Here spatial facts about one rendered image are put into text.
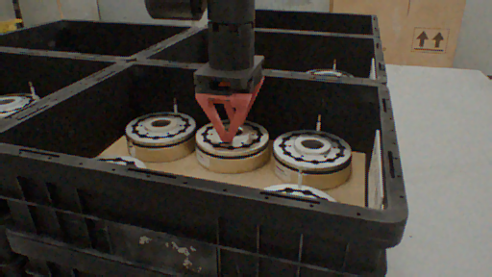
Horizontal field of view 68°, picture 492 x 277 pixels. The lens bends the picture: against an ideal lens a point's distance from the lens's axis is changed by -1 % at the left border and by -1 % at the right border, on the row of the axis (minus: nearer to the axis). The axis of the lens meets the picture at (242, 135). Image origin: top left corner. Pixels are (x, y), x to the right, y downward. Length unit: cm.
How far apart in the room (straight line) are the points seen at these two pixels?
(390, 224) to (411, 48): 317
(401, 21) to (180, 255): 317
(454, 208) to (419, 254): 15
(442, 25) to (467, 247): 292
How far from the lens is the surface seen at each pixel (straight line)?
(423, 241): 64
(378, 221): 27
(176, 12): 46
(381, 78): 56
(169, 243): 35
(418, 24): 343
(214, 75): 43
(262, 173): 49
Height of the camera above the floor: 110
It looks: 28 degrees down
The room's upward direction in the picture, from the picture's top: straight up
